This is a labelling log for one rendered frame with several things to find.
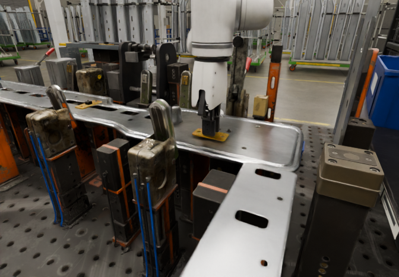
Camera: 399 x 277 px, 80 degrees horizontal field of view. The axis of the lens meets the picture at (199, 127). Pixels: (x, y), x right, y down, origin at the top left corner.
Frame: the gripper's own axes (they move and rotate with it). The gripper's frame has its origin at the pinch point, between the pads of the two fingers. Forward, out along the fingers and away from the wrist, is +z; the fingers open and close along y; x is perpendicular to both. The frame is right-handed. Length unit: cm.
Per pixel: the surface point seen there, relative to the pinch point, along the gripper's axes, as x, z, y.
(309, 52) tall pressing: 2, 52, -700
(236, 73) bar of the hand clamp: -0.6, -8.7, -19.8
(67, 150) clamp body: -38.2, 10.0, 11.4
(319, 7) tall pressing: 7, -61, -707
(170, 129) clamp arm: -3.8, -2.8, 11.6
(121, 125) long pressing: -24.6, 3.0, 3.6
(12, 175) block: -76, 30, 11
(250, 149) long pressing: 10.2, 3.1, 2.0
